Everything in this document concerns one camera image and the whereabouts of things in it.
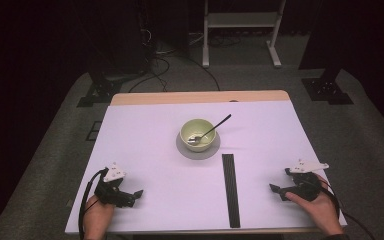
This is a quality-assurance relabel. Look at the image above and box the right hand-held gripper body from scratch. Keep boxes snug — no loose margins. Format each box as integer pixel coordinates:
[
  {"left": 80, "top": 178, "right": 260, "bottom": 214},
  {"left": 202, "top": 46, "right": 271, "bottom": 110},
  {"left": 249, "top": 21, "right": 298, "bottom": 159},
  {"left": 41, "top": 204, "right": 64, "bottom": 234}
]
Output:
[{"left": 281, "top": 159, "right": 330, "bottom": 203}]

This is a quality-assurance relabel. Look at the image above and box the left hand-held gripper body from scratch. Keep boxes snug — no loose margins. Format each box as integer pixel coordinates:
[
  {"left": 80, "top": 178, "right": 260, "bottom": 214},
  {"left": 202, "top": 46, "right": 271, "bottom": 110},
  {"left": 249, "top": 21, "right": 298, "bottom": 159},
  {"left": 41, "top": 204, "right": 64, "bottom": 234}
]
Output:
[{"left": 94, "top": 162, "right": 133, "bottom": 208}]

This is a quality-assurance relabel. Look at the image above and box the black square chopstick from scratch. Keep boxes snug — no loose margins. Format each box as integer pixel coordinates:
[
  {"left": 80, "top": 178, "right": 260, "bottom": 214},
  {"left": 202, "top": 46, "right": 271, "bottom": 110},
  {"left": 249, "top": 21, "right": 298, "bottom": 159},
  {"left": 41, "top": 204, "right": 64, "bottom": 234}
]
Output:
[
  {"left": 231, "top": 153, "right": 242, "bottom": 229},
  {"left": 229, "top": 153, "right": 240, "bottom": 229}
]

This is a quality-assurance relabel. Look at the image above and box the row of black chopsticks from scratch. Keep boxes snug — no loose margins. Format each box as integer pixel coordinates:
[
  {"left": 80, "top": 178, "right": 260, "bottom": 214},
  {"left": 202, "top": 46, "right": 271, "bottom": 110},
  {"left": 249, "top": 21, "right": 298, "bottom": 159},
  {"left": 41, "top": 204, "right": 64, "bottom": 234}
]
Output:
[{"left": 221, "top": 153, "right": 238, "bottom": 229}]

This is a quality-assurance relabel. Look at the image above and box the pale green bowl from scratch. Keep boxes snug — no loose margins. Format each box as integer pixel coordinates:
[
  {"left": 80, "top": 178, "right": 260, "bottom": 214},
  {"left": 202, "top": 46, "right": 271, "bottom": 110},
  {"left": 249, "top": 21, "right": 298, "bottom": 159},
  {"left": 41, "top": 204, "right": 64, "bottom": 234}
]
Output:
[{"left": 179, "top": 118, "right": 218, "bottom": 154}]

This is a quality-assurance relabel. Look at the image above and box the person's right hand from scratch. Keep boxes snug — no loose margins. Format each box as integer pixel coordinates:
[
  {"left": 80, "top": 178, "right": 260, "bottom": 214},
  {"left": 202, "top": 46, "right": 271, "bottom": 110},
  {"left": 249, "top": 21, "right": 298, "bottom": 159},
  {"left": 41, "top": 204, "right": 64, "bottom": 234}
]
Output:
[{"left": 284, "top": 174, "right": 345, "bottom": 237}]

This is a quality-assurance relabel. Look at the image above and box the person's left hand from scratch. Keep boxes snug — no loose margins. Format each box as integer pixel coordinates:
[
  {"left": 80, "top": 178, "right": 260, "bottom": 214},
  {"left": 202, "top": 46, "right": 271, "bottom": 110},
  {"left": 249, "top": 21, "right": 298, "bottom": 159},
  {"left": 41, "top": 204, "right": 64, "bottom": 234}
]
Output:
[{"left": 83, "top": 195, "right": 116, "bottom": 240}]

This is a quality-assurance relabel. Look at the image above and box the grey round coaster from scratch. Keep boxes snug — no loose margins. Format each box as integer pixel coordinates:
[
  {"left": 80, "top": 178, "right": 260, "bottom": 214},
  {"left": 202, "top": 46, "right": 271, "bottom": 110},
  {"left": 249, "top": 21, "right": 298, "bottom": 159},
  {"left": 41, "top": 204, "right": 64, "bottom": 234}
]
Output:
[{"left": 175, "top": 131, "right": 222, "bottom": 161}]

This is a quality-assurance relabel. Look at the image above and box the black metal stand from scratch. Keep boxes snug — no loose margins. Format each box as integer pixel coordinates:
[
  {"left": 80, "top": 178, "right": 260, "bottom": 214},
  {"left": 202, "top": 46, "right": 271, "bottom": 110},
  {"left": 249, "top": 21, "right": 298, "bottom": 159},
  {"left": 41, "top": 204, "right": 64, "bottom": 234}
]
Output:
[
  {"left": 299, "top": 33, "right": 355, "bottom": 106},
  {"left": 76, "top": 59, "right": 124, "bottom": 109}
]

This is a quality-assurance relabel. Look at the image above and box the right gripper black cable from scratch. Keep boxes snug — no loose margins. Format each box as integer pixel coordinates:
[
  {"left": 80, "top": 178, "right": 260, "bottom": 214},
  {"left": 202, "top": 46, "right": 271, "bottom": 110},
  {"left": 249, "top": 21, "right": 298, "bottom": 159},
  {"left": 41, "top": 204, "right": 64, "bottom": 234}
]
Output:
[{"left": 319, "top": 179, "right": 378, "bottom": 240}]

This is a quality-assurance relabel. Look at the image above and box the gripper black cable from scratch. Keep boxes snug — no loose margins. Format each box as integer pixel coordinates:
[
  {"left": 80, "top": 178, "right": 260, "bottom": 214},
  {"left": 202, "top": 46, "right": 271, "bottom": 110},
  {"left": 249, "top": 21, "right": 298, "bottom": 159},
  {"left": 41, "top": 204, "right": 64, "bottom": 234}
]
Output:
[
  {"left": 319, "top": 179, "right": 378, "bottom": 240},
  {"left": 77, "top": 167, "right": 110, "bottom": 240}
]

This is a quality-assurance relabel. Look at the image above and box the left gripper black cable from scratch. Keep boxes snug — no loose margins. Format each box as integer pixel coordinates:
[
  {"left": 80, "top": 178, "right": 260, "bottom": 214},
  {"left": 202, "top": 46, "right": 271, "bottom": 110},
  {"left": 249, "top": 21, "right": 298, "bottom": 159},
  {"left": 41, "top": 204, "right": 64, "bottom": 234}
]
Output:
[{"left": 77, "top": 167, "right": 110, "bottom": 240}]

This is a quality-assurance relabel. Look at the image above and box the metal spoon with black handle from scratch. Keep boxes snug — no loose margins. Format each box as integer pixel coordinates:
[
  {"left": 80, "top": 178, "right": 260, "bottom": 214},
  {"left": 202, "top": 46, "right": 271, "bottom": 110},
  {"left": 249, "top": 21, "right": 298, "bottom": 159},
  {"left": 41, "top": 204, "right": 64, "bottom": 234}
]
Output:
[{"left": 186, "top": 113, "right": 233, "bottom": 146}]

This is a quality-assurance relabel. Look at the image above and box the black floor cable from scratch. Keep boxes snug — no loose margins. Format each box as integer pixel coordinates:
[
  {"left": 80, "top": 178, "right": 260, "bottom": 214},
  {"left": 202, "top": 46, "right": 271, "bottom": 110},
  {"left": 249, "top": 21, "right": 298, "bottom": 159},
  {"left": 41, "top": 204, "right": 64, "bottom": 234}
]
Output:
[
  {"left": 127, "top": 56, "right": 172, "bottom": 94},
  {"left": 179, "top": 54, "right": 222, "bottom": 92}
]

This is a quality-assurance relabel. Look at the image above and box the white metal frame stand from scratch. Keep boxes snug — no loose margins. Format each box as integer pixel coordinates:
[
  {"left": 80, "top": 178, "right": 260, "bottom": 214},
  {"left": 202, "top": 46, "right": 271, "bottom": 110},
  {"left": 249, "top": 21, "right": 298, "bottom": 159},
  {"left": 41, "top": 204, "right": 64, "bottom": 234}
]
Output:
[{"left": 201, "top": 0, "right": 287, "bottom": 69}]

